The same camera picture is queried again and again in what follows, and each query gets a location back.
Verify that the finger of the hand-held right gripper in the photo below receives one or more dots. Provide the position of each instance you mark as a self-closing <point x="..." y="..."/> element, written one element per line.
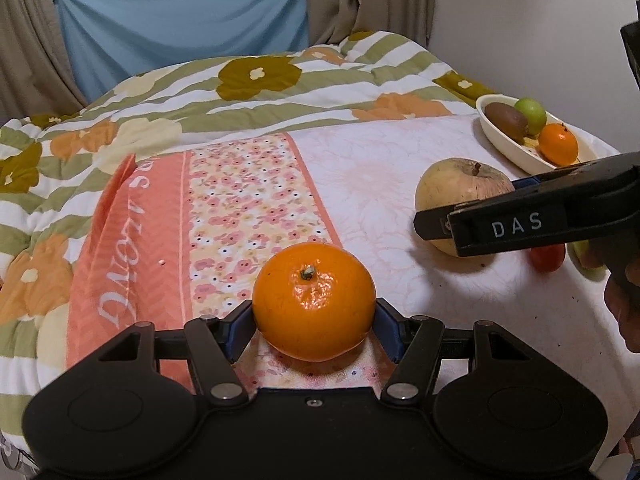
<point x="590" y="172"/>
<point x="575" y="215"/>

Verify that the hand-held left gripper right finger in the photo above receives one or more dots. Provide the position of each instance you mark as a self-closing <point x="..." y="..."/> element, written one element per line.
<point x="390" y="332"/>

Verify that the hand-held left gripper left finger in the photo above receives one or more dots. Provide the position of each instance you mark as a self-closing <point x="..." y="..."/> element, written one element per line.
<point x="240" y="330"/>

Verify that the large orange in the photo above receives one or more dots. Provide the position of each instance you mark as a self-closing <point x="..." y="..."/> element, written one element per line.
<point x="312" y="310"/>
<point x="557" y="145"/>

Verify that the green apple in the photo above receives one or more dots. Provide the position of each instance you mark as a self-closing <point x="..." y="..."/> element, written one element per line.
<point x="592" y="272"/>
<point x="532" y="112"/>

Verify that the cream oval bowl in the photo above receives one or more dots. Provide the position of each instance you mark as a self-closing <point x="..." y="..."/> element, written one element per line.
<point x="510" y="147"/>

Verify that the brown kiwi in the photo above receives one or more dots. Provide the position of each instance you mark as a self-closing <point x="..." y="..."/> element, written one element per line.
<point x="505" y="120"/>

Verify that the yellow-red apple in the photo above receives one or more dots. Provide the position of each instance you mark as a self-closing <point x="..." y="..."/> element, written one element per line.
<point x="460" y="185"/>

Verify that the person's right hand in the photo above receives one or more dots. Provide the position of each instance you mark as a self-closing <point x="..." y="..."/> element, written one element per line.
<point x="625" y="310"/>

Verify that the red cherry tomato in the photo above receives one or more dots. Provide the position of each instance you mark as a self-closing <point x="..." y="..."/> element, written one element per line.
<point x="547" y="259"/>

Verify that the pink floral tablecloth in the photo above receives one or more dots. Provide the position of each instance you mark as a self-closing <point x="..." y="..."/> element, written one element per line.
<point x="360" y="185"/>

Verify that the green striped floral quilt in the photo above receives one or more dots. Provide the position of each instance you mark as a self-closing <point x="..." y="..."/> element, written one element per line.
<point x="175" y="95"/>

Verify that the blue cloth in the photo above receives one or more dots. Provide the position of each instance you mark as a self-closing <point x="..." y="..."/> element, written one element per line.
<point x="190" y="20"/>

